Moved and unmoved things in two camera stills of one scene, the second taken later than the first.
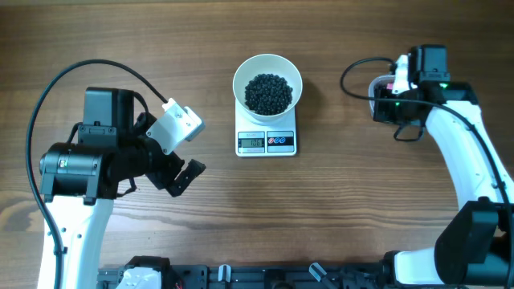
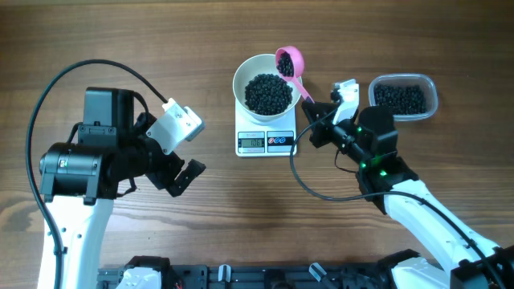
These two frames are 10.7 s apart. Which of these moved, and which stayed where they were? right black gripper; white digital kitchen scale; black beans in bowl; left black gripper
Moved: right black gripper
Stayed: black beans in bowl; left black gripper; white digital kitchen scale
